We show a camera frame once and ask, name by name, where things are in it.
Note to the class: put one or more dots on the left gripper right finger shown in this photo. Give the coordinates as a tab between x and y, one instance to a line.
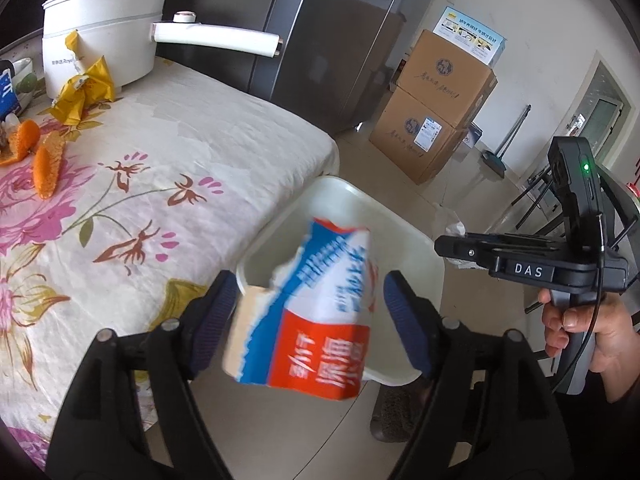
413	320

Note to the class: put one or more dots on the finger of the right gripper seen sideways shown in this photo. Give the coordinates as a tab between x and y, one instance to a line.
463	250

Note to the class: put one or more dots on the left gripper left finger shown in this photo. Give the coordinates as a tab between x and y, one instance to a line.
208	316

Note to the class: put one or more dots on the red blue torn carton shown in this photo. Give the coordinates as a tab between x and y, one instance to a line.
309	330

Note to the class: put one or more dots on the long orange peel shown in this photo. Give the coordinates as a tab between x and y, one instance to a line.
47	164

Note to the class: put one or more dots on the curled orange peel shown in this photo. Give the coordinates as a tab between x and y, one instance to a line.
17	143

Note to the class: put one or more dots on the yellow snack wrapper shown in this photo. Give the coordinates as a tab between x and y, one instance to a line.
92	85

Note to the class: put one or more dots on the white plastic trash bin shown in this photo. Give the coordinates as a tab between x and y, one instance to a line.
396	245

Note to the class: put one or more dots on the right hand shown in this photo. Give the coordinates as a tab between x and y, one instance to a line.
616	356

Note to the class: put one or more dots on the broom with dustpan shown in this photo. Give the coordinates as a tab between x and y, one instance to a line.
494	160

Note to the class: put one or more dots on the lower cardboard box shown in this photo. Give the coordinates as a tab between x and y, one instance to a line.
415	138

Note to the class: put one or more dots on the cardboard box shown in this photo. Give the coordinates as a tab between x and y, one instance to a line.
446	79
415	138

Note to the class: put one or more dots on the floral tablecloth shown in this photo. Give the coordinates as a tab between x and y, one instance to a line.
158	191

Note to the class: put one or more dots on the upper cardboard box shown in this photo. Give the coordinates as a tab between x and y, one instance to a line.
446	79

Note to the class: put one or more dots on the blue white flat box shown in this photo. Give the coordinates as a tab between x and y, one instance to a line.
470	35

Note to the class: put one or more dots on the grey refrigerator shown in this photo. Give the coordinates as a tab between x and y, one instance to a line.
337	59

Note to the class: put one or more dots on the white electric pot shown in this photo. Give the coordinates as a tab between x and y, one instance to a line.
126	33

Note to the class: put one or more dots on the white bowl green handle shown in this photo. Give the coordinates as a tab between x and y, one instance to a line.
24	79

